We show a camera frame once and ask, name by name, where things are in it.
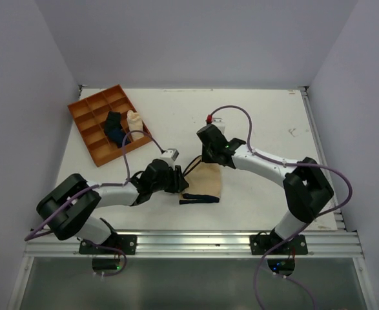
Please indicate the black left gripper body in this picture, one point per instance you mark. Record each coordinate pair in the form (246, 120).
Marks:
(166, 183)

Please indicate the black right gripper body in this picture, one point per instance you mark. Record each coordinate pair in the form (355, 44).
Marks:
(207, 154)

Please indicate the beige underwear with dark trim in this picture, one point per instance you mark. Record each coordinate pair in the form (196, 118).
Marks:
(204, 180)

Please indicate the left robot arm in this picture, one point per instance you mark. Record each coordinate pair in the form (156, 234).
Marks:
(68, 209)

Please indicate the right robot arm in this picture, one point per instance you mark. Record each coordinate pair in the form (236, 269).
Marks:
(306, 189)

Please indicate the rolled navy underwear in tray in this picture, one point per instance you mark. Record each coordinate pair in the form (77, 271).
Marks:
(117, 136)

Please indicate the rolled beige underwear in tray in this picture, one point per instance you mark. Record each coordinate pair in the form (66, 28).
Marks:
(135, 125)

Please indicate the rolled black underwear in tray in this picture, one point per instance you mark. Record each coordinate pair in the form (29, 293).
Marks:
(112, 122)

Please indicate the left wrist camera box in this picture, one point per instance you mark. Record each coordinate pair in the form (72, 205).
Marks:
(169, 156)

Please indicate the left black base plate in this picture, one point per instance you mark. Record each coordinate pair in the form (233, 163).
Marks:
(126, 243)

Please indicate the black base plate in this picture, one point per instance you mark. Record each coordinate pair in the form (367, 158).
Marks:
(300, 246)
(126, 243)

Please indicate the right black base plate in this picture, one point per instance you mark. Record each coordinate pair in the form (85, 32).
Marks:
(300, 246)

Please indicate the aluminium right side rail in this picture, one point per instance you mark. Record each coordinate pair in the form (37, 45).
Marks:
(304, 93)

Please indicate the aluminium rail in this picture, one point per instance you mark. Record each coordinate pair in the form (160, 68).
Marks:
(304, 93)
(204, 244)

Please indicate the aluminium front rail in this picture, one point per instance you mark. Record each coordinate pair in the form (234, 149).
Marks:
(204, 244)

